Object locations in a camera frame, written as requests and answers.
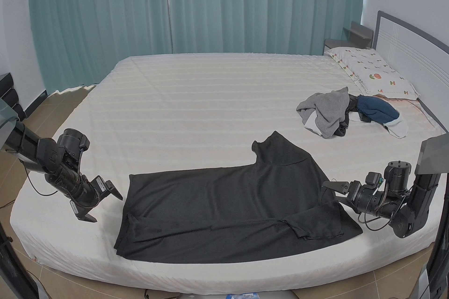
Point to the pile of clothes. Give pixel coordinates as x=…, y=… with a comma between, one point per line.
x=329, y=108

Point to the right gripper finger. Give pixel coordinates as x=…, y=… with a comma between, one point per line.
x=343, y=202
x=336, y=187

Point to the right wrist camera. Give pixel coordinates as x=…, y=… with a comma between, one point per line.
x=372, y=179

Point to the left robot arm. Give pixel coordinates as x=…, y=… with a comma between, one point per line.
x=31, y=147

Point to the grey bedside table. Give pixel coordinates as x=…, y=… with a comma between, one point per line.
x=359, y=32

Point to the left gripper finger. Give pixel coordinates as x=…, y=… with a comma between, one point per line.
x=113, y=189
x=83, y=215

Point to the black chest of drawers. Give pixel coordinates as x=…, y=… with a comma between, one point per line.
x=8, y=94

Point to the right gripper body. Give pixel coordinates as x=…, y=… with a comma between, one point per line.
x=361, y=197

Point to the white printed pillow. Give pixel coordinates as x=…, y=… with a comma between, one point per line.
x=371, y=68

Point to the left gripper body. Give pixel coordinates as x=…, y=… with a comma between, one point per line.
x=87, y=194

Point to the bed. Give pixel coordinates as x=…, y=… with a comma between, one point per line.
x=175, y=98

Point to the black T-shirt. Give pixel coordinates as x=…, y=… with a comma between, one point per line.
x=228, y=203

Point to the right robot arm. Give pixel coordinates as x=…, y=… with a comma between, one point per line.
x=417, y=199

